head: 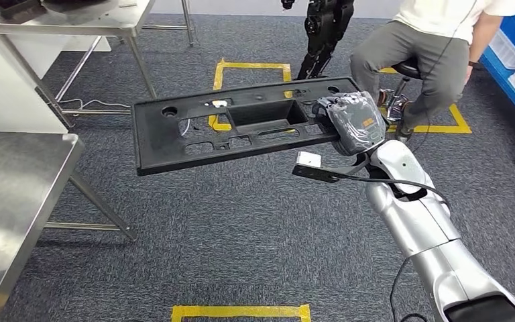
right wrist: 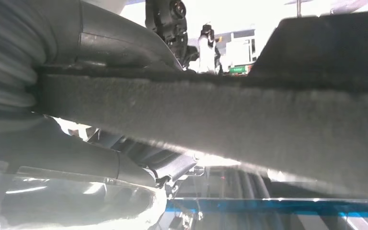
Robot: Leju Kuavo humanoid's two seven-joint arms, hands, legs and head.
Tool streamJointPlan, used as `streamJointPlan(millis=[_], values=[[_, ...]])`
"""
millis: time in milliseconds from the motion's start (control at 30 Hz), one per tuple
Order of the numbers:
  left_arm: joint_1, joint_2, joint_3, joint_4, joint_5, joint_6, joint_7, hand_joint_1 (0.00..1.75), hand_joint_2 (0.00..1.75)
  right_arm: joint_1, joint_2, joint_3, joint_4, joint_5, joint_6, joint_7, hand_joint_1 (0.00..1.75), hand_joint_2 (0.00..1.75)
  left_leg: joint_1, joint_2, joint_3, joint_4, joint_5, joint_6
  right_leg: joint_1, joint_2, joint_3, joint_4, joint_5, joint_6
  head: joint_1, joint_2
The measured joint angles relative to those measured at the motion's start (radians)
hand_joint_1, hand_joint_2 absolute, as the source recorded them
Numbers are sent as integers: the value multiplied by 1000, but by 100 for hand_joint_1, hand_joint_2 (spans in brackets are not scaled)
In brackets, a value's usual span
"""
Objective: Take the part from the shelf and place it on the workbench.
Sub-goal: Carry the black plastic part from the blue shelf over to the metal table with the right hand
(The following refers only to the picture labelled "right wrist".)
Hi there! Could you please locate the green sign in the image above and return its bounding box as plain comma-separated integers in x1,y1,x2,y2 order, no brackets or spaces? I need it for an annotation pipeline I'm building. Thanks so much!
229,65,252,76

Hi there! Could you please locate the standing white figure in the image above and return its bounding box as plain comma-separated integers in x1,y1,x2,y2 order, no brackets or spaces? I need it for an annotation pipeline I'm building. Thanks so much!
197,23,223,75

